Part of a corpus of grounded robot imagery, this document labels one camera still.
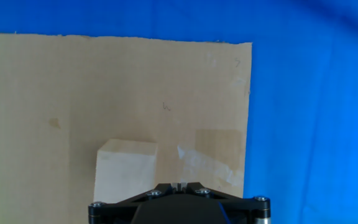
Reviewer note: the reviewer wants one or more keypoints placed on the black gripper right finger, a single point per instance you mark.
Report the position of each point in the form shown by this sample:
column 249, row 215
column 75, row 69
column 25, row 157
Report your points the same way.
column 247, row 208

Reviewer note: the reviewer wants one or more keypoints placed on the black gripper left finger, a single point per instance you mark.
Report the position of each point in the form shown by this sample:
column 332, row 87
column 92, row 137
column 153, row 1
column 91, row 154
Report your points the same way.
column 120, row 210

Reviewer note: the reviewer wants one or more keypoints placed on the clear tape strip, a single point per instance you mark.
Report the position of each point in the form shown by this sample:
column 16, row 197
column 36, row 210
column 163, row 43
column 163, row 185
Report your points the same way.
column 207, row 165

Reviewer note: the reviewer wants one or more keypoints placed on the blue mountain print cloth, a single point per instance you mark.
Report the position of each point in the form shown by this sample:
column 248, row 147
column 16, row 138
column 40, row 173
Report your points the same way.
column 306, row 124

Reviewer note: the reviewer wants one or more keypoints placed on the brown cardboard sheet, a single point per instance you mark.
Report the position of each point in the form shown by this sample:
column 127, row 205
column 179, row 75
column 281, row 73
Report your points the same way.
column 57, row 93

